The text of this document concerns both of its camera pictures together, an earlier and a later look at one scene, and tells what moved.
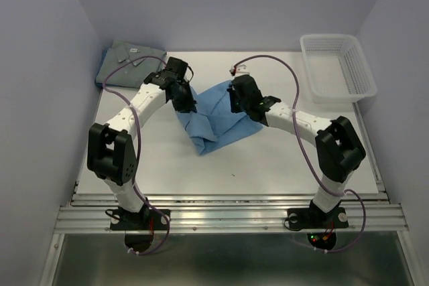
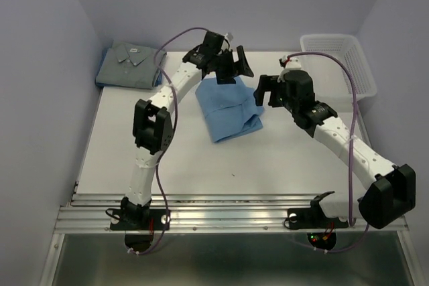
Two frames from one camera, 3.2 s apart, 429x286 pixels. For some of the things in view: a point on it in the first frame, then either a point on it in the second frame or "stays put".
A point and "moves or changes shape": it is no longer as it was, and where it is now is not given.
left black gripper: [189, 105] → [235, 69]
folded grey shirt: [130, 74] stays put
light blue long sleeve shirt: [214, 124] moves or changes shape
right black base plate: [316, 218] stays put
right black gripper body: [237, 105] → [287, 101]
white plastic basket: [336, 67] stays put
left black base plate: [145, 220] stays put
